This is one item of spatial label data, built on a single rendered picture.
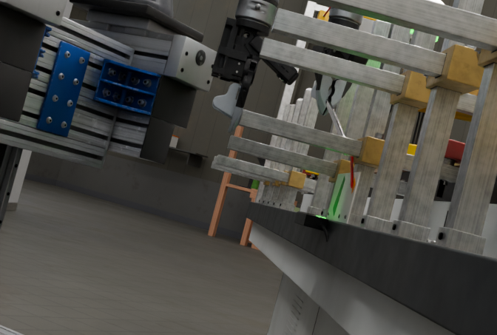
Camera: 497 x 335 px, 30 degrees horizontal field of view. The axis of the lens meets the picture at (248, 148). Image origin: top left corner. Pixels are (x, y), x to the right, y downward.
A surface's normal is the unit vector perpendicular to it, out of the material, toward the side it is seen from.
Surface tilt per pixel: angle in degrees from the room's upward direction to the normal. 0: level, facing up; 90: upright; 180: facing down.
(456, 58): 90
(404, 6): 90
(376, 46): 90
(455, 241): 90
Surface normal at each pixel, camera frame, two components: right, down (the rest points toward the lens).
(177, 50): -0.49, -0.18
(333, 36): 0.06, -0.04
